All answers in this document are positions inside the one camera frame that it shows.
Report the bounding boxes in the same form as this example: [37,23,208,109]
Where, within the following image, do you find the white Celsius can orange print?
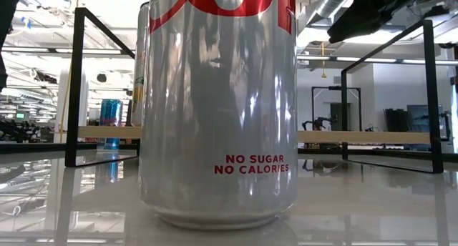
[130,1,150,128]

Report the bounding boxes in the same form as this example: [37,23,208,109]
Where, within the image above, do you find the black background box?
[383,107,407,132]

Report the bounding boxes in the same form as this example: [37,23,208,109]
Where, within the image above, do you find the dark computer monitor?
[406,103,447,139]

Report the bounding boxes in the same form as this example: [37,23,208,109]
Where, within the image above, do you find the silver red soda can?
[138,0,298,231]

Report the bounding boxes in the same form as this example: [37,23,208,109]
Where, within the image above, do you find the blue energy drink can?
[96,98,125,151]

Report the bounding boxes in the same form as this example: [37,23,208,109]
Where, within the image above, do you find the silver ventilation duct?
[306,0,357,26]

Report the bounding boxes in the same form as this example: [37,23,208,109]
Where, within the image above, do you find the hanging cord fixture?
[321,41,328,78]

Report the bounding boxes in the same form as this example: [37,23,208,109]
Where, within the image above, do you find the black background rig frame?
[311,84,362,131]

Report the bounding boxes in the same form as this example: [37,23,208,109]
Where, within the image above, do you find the wooden shelf black metal frame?
[64,6,444,174]

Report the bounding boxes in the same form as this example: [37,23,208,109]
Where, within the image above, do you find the black table frame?
[0,141,458,160]

